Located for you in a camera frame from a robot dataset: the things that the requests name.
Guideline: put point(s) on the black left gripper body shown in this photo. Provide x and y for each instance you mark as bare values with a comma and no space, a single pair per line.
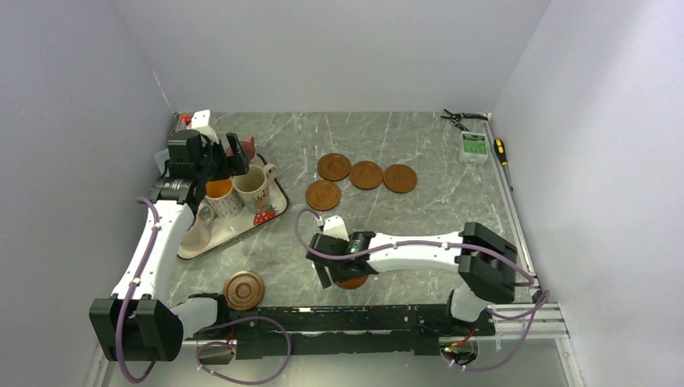
215,164

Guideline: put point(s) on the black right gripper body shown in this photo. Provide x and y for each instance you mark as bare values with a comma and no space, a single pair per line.
336,272

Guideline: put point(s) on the cream patterned mug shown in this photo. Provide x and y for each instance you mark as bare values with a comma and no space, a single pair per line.
253,187

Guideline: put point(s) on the dark brown wooden coaster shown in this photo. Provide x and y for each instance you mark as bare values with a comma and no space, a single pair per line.
244,290

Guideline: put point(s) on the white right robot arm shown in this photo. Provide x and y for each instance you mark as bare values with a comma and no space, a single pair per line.
484,260

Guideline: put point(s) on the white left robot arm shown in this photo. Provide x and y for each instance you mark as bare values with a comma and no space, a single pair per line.
135,323

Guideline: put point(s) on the pink mug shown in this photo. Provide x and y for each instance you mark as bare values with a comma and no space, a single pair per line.
249,149

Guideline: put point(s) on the clear plastic screw box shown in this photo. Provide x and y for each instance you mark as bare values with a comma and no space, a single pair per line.
161,157

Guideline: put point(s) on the orange interior white mug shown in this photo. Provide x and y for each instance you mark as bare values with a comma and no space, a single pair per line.
223,198

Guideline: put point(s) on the white strawberry serving tray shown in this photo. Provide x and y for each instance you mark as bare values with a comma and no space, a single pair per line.
227,230

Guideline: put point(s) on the white green electronic device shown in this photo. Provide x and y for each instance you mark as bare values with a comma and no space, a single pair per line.
473,147

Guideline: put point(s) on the black pliers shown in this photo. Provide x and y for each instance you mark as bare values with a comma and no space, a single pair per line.
457,118

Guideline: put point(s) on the yellow black screwdriver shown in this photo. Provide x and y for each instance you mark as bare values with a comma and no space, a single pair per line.
501,153

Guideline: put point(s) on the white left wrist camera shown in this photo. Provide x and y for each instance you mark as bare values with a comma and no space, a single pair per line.
202,121

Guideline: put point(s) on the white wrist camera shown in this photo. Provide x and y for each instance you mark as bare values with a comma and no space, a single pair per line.
333,226
202,121

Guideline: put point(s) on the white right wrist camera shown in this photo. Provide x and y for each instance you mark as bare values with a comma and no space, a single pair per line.
333,226

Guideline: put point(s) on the black base frame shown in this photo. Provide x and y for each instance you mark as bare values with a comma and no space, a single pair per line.
329,330

